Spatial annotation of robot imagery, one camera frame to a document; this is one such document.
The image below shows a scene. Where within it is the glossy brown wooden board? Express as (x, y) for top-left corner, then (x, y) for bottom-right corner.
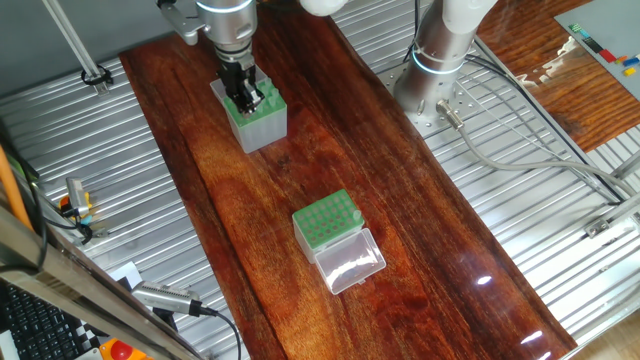
(118, 0), (579, 360)

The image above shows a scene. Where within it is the orange yellow plastic object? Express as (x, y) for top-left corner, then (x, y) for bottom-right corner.
(58, 192), (95, 226)

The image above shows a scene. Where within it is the tall translucent green tip box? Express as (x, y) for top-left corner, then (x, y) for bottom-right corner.
(209, 64), (289, 155)

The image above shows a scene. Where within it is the aluminium pole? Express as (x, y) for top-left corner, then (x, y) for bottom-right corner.
(41, 0), (110, 97)

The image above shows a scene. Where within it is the orange pole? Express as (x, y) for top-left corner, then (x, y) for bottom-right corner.
(0, 144), (34, 231)

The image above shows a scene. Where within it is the black cable loop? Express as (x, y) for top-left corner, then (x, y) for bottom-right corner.
(80, 64), (115, 87)

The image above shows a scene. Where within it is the white paper sheet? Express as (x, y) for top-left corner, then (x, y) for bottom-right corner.
(109, 260), (144, 291)

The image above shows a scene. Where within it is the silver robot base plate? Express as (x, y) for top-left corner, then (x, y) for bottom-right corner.
(377, 59), (489, 139)

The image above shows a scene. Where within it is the thick black cable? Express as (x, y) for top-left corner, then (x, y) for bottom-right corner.
(0, 179), (50, 275)

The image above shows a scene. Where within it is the aluminium profile bar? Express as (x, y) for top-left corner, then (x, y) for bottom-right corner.
(607, 192), (640, 226)
(610, 148), (640, 181)

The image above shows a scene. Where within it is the small silver camera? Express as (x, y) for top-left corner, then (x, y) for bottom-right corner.
(66, 177), (91, 219)

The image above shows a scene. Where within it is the grey cable with metal plug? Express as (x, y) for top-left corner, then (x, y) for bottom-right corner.
(434, 98), (640, 197)

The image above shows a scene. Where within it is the long silver depth camera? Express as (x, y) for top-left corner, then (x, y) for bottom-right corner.
(130, 279), (204, 317)

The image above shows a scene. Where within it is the grey board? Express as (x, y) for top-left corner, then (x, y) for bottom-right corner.
(553, 0), (640, 101)

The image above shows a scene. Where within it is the black camera cable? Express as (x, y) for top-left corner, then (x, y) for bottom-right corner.
(199, 305), (244, 360)

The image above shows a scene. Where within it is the red emergency stop button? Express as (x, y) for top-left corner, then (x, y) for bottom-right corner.
(109, 339), (135, 360)

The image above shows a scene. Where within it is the low green rack tip box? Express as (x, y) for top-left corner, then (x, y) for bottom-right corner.
(291, 188), (388, 296)

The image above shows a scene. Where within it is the yellow button box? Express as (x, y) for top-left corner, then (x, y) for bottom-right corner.
(98, 337), (154, 360)

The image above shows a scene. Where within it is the black keyboard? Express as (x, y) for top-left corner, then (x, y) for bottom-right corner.
(0, 284), (101, 360)

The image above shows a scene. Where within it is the aluminium corner bracket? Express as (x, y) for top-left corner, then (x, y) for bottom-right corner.
(584, 218), (614, 239)

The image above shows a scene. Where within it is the steel frame bar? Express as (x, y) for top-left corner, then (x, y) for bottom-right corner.
(0, 197), (206, 360)

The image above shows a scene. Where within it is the black camera stand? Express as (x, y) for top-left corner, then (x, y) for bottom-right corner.
(152, 307), (179, 334)

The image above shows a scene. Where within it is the scuffed brown wooden board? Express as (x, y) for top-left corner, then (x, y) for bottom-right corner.
(474, 0), (640, 154)

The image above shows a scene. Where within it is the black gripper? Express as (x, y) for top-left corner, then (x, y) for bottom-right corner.
(218, 59), (267, 119)

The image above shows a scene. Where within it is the thin black cable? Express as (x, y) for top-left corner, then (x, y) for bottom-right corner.
(464, 53), (624, 206)

